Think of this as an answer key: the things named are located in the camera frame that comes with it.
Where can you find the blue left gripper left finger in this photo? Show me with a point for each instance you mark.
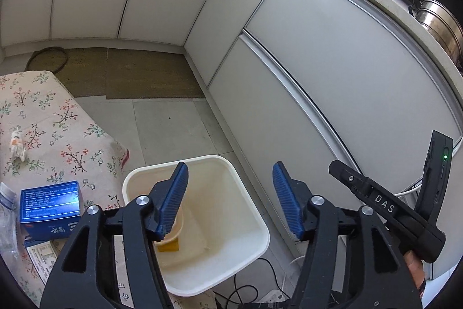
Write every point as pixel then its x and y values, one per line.
pixel 165 200

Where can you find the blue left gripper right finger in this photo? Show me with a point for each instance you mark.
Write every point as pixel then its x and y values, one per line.
pixel 293 196

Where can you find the white tissue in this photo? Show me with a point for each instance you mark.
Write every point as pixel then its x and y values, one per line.
pixel 17 146

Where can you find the clear plastic bottle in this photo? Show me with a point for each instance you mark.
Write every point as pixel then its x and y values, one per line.
pixel 8 220

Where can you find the white plastic trash bin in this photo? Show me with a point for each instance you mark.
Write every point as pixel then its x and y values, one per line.
pixel 223 231

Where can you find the white kitchen cabinets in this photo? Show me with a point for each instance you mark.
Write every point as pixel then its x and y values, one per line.
pixel 298 81

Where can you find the person's right hand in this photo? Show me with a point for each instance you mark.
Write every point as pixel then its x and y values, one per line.
pixel 416 269

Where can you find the white power strip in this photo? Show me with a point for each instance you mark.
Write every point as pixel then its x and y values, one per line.
pixel 274 296

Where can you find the large blue carton box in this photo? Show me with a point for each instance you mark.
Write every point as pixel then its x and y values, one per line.
pixel 51 212

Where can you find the brown floor mat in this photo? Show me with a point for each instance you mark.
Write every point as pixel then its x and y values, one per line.
pixel 128 74

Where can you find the floral tablecloth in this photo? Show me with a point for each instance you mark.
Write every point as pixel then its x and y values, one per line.
pixel 63 142

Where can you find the small blue white box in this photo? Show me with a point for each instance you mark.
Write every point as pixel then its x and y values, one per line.
pixel 43 255

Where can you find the round woven floor mat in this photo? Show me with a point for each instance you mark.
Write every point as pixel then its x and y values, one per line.
pixel 52 59

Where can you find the stainless steel pot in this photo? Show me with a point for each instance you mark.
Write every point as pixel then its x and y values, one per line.
pixel 439 21

